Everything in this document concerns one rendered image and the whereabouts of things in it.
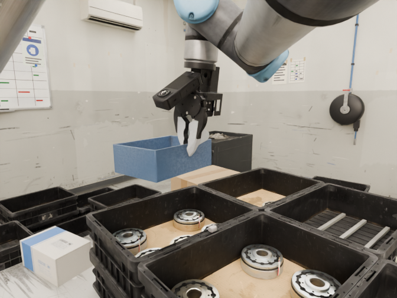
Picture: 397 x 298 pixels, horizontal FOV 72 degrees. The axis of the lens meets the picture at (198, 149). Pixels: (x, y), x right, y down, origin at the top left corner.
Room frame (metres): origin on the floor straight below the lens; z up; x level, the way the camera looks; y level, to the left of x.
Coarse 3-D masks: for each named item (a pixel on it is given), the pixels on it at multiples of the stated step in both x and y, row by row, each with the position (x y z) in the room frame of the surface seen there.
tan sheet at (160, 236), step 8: (168, 224) 0.84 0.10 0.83; (208, 224) 0.84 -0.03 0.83; (152, 232) 0.79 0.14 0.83; (160, 232) 0.79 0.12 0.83; (168, 232) 0.79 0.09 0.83; (176, 232) 0.79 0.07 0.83; (184, 232) 0.79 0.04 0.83; (192, 232) 0.79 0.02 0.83; (152, 240) 0.74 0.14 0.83; (160, 240) 0.74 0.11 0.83; (168, 240) 0.74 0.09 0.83
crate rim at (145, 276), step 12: (252, 216) 0.69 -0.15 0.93; (276, 216) 0.69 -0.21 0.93; (228, 228) 0.62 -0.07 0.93; (300, 228) 0.62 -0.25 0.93; (192, 240) 0.56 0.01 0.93; (204, 240) 0.57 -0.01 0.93; (336, 240) 0.56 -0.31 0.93; (168, 252) 0.52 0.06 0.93; (360, 252) 0.52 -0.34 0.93; (144, 264) 0.47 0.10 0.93; (372, 264) 0.47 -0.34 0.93; (144, 276) 0.44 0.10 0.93; (360, 276) 0.44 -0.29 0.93; (156, 288) 0.41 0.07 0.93; (348, 288) 0.41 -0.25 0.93
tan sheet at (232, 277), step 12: (288, 264) 0.62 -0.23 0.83; (216, 276) 0.58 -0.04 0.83; (228, 276) 0.58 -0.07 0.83; (240, 276) 0.58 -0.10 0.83; (288, 276) 0.58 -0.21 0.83; (216, 288) 0.54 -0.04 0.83; (228, 288) 0.54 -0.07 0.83; (240, 288) 0.54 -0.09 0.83; (252, 288) 0.54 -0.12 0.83; (264, 288) 0.54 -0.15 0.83; (276, 288) 0.54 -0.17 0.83; (288, 288) 0.54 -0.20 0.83
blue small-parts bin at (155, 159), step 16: (128, 144) 0.67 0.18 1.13; (144, 144) 0.71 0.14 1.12; (160, 144) 0.76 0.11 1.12; (176, 144) 0.78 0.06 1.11; (208, 144) 0.69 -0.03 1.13; (128, 160) 0.60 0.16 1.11; (144, 160) 0.57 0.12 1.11; (160, 160) 0.56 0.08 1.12; (176, 160) 0.60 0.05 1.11; (192, 160) 0.64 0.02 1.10; (208, 160) 0.69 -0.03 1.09; (144, 176) 0.57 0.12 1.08; (160, 176) 0.56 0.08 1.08
